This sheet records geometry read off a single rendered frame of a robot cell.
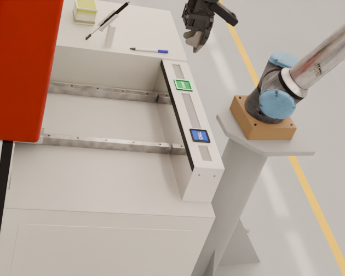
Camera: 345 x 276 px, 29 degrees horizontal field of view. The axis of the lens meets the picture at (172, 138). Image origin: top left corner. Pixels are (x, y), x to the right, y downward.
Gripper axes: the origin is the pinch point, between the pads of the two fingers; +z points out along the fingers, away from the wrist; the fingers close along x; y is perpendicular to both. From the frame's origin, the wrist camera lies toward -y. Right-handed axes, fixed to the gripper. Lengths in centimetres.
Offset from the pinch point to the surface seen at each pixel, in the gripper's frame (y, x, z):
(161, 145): 8.8, 18.4, 25.7
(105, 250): 26, 46, 44
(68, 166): 39, 28, 29
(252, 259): -59, -4, 107
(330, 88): -162, -156, 111
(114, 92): 20.8, -8.0, 26.0
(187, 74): -2.2, -7.1, 14.7
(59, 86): 39.5, -8.0, 25.8
